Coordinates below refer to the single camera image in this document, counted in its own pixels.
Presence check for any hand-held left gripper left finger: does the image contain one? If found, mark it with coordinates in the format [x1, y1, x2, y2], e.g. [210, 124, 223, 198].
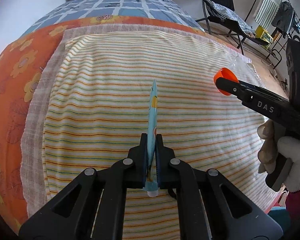
[18, 133, 150, 240]

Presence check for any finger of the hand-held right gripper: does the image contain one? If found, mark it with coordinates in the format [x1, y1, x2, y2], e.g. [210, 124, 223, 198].
[216, 76, 250, 101]
[238, 80, 270, 94]

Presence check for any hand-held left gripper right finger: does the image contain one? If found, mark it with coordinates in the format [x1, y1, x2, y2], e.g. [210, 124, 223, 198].
[155, 134, 283, 240]

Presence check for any orange plastic cap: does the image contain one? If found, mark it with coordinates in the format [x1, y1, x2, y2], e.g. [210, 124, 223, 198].
[213, 67, 239, 97]

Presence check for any light blue printed pouch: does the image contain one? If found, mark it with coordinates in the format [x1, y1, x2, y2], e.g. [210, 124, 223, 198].
[143, 79, 158, 197]

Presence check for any person's right hand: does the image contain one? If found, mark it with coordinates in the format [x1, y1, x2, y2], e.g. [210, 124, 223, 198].
[257, 119, 300, 193]

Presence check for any clear plastic wrapper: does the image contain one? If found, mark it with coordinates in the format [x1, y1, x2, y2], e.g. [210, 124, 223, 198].
[231, 58, 257, 80]

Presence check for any black clothes rack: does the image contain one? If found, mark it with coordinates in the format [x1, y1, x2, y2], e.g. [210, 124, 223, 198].
[245, 0, 300, 68]

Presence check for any yellow plastic crate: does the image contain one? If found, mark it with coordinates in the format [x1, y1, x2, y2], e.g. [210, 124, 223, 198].
[255, 25, 274, 45]

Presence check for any striped towel blanket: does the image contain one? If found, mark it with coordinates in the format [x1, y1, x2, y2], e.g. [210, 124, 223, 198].
[21, 25, 290, 240]

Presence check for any chequered chair cushion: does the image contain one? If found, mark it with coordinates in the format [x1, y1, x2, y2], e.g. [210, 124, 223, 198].
[206, 0, 255, 38]

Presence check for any dark hanging jacket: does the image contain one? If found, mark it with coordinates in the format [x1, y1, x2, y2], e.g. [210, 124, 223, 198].
[271, 1, 294, 34]

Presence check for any hanging green striped towel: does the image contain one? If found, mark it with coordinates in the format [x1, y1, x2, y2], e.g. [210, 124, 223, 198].
[254, 0, 279, 29]

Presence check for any teal cloth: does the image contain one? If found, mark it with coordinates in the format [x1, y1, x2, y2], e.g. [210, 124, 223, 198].
[267, 206, 290, 228]

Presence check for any blue plaid bed sheet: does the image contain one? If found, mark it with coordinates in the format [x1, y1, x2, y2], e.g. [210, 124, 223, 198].
[22, 0, 205, 34]

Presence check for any orange floral bed sheet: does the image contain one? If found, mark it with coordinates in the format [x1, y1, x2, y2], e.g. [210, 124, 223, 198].
[0, 15, 205, 233]

